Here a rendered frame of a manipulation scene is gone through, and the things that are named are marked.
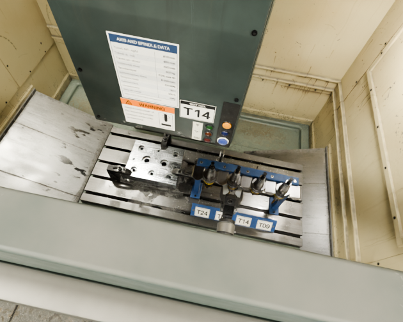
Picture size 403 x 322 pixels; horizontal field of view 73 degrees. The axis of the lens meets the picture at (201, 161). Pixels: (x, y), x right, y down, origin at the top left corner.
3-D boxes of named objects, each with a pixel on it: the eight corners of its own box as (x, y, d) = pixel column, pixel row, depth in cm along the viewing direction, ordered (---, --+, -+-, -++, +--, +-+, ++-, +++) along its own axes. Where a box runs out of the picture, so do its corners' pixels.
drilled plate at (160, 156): (176, 188, 147) (176, 184, 143) (124, 178, 148) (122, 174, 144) (185, 154, 159) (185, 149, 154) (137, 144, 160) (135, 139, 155)
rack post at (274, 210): (277, 215, 148) (299, 194, 122) (268, 213, 148) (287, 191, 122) (279, 199, 153) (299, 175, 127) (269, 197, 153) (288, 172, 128)
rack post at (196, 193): (199, 199, 149) (203, 174, 124) (189, 197, 149) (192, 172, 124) (203, 183, 154) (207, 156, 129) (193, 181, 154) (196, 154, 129)
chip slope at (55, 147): (87, 248, 159) (73, 237, 136) (-21, 225, 161) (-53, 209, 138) (135, 130, 204) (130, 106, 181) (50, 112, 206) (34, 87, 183)
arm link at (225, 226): (217, 229, 111) (237, 233, 111) (219, 218, 113) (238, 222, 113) (215, 233, 118) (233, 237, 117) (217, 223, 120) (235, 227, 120)
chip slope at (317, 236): (313, 297, 154) (336, 293, 132) (193, 271, 157) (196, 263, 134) (310, 165, 199) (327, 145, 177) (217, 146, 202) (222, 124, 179)
